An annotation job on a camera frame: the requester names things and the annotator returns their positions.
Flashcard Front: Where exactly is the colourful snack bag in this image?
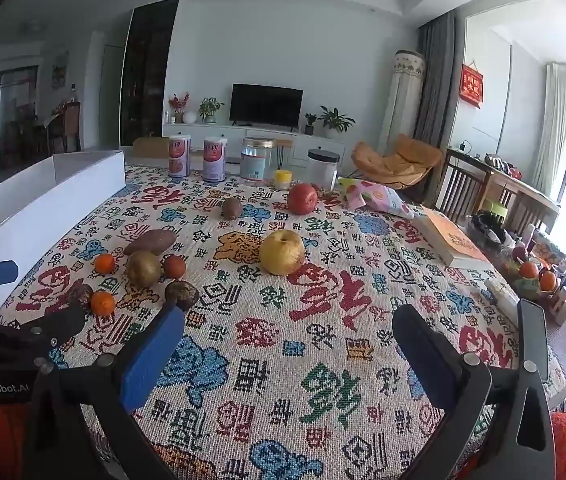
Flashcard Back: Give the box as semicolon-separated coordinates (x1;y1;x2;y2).
338;177;414;220

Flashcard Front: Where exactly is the grey curtain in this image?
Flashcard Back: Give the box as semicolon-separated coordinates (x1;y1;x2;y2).
414;8;460;154

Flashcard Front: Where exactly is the small dark sweet potato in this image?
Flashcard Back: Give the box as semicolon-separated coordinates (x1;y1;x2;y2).
221;197;243;220

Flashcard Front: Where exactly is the green potted plant left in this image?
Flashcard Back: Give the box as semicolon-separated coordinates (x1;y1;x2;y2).
198;96;225;124

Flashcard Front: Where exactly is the green potted plant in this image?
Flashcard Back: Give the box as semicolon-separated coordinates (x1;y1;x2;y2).
198;96;225;124
319;105;357;139

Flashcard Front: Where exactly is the orange lounge chair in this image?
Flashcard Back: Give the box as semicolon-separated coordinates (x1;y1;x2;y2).
351;133;444;191

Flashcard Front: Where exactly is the brown pear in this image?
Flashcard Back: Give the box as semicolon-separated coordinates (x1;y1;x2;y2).
126;250;163;288

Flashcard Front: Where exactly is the clear jar black lid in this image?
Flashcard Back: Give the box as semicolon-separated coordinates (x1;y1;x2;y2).
306;148;341;191

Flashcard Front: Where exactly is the red flower vase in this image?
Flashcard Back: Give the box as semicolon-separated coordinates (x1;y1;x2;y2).
168;92;190;124

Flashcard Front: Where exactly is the long sweet potato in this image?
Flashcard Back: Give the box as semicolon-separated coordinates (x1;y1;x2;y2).
123;230;177;256

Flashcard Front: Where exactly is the dark orange tangerine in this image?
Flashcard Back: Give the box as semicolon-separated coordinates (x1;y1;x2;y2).
163;255;187;280

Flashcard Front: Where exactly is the left pink tin can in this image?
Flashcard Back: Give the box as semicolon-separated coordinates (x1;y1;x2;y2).
168;134;191;179

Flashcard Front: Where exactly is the white cardboard box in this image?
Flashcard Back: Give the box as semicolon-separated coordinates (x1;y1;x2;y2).
0;151;126;309

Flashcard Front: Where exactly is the dark glass cabinet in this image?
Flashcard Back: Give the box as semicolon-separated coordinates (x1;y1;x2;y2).
120;0;179;146

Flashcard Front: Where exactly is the red apple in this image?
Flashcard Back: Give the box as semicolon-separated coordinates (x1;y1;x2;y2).
287;183;319;216

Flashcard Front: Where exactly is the white standing air conditioner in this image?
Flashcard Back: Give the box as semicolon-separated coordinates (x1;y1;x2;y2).
377;50;426;155

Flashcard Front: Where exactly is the black television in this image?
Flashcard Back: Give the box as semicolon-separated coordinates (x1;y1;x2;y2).
229;84;304;129

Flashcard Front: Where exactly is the cardboard box on floor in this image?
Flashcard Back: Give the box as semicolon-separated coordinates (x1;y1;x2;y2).
132;136;170;159

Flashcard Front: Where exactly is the red wall hanging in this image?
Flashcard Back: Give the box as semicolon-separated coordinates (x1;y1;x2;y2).
459;64;484;108

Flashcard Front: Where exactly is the green potted plant right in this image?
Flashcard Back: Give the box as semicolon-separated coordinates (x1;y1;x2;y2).
319;105;357;139

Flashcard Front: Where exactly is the dining table with chairs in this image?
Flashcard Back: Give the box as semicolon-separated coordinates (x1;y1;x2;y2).
12;102;81;162

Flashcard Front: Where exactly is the small yellow lid jar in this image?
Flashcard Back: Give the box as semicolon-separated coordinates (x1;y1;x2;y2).
273;169;293;190

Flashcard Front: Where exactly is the glass jar blue label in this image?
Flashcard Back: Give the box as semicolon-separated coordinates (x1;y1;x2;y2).
240;138;274;183

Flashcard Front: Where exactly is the wooden side table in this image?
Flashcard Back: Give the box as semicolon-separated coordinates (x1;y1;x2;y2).
434;148;560;234

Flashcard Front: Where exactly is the orange book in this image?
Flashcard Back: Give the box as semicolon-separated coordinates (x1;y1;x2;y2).
412;208;492;271

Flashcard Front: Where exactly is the patterned woven tablecloth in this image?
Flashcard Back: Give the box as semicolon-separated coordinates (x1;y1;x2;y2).
0;165;566;479

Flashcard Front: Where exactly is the white tv cabinet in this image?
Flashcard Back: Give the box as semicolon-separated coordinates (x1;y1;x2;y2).
163;124;351;167

